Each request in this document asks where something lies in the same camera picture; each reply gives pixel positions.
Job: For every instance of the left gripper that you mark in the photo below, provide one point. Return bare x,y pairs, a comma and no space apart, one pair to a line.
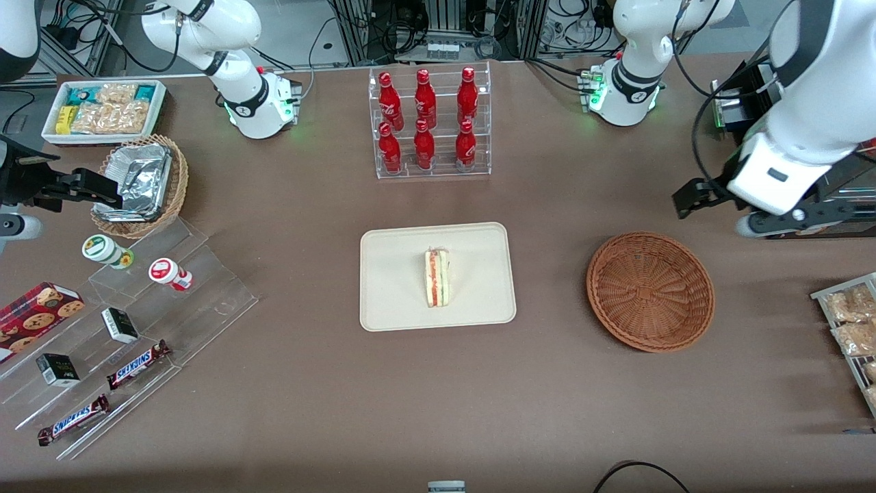
716,186

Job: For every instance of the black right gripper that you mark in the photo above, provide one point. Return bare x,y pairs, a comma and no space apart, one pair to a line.
20,183

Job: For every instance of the triangular sandwich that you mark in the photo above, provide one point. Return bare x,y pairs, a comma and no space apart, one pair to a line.
436,277

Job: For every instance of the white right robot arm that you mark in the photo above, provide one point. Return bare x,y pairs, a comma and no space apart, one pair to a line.
233,75

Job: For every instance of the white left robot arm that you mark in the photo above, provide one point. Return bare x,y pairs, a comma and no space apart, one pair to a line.
828,89

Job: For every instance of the tan wicker basket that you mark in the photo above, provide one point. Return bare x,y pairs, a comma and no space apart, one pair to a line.
179,178

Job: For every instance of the brown round wicker basket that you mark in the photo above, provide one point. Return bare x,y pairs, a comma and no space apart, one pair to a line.
650,291

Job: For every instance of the cream plastic tray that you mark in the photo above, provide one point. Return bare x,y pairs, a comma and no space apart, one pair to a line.
390,281

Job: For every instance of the white rectangular snack bin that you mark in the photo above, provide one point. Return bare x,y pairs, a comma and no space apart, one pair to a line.
51,133

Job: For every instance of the green lidded yogurt cup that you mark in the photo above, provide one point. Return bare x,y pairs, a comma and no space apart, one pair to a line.
102,249

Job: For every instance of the silver foil container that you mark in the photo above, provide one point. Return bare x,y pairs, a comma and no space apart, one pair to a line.
140,174

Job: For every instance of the yellow snack packet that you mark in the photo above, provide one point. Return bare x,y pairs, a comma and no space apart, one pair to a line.
65,119

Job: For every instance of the clear cracker bag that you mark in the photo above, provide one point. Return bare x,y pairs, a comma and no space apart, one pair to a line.
118,93
113,118

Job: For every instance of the black food warmer machine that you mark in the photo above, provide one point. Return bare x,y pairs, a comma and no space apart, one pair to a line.
736,109

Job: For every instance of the teal snack packet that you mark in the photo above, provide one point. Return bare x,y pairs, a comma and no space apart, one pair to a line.
82,94
144,92

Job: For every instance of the red lidded yogurt cup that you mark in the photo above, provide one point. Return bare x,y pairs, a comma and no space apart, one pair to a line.
166,272

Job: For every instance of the red cookie box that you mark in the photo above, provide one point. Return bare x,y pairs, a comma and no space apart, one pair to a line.
34,315

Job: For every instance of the small black box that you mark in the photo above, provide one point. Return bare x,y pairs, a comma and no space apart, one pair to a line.
120,325
58,370

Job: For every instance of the clear acrylic stepped display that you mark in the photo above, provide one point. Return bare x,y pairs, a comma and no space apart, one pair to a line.
205,294

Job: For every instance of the clear snack bag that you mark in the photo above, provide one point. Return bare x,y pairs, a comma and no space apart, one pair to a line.
872,396
848,305
870,371
855,339

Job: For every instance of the brown snickers bar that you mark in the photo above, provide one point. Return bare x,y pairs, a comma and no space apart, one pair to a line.
137,365
72,420

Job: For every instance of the clear acrylic bottle rack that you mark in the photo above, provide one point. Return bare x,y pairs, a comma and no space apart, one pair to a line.
479,154

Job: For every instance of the red cola bottle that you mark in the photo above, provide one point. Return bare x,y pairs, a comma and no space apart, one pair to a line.
467,96
424,149
390,103
466,148
425,99
390,152

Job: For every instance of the white power strip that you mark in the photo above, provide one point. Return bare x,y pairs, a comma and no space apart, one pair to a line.
442,50

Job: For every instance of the small grey box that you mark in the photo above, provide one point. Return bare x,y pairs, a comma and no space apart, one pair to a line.
446,487

